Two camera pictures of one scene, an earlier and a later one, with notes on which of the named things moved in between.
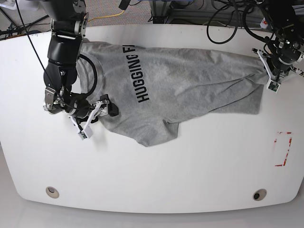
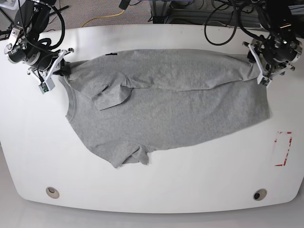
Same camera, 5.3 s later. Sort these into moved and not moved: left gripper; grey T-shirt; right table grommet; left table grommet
Moved: grey T-shirt; left gripper
Not moved: left table grommet; right table grommet
